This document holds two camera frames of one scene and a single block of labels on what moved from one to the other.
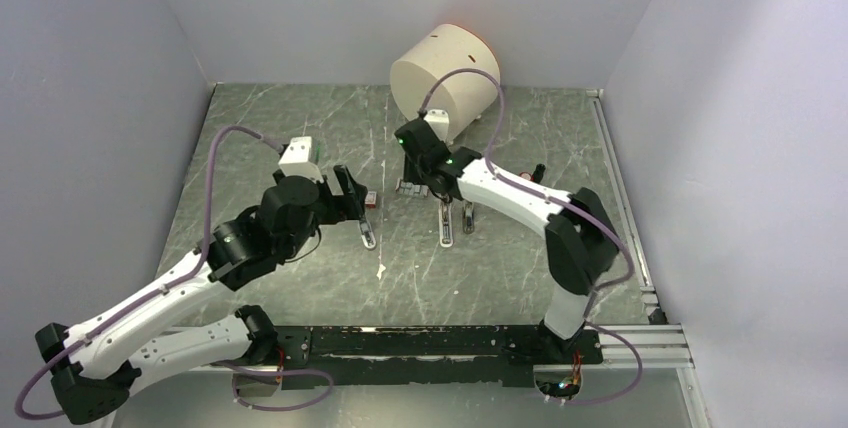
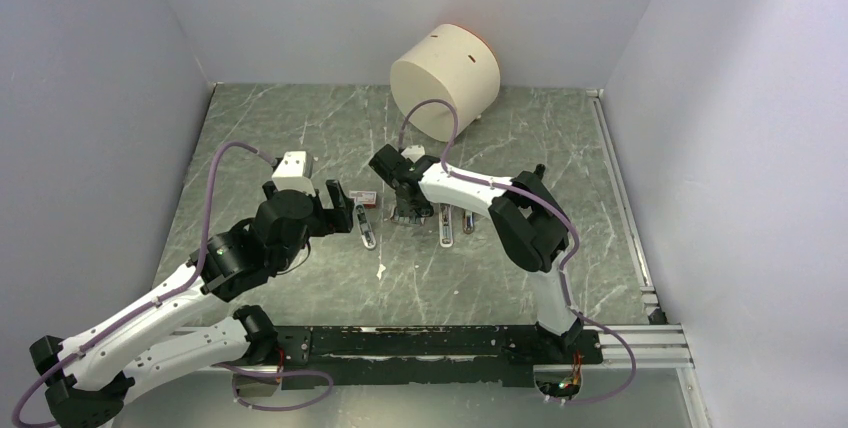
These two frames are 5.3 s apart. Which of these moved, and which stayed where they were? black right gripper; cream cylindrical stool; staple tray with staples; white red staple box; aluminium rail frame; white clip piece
Moved: black right gripper; staple tray with staples
Stayed: aluminium rail frame; white red staple box; cream cylindrical stool; white clip piece
